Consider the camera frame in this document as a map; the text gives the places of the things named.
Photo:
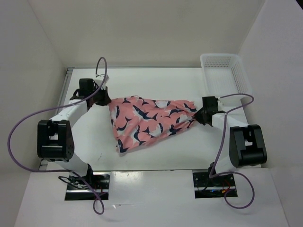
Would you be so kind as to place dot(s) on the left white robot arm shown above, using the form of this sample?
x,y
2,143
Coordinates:
x,y
55,141

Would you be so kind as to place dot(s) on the pink shark print shorts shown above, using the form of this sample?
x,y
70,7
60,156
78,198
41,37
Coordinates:
x,y
138,121

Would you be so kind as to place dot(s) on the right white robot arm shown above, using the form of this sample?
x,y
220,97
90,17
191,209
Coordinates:
x,y
241,144

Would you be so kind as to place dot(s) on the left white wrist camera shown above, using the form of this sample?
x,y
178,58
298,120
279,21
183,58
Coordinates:
x,y
101,80

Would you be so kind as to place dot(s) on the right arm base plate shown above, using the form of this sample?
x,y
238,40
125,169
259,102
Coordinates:
x,y
217,187

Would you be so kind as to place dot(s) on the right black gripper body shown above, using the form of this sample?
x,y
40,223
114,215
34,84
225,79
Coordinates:
x,y
201,120

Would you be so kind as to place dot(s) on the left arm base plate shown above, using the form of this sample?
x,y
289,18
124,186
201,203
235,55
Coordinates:
x,y
77,190

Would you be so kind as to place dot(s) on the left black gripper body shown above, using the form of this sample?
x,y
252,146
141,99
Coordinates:
x,y
97,96

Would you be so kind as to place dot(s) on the white plastic basket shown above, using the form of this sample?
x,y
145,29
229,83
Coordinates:
x,y
225,77

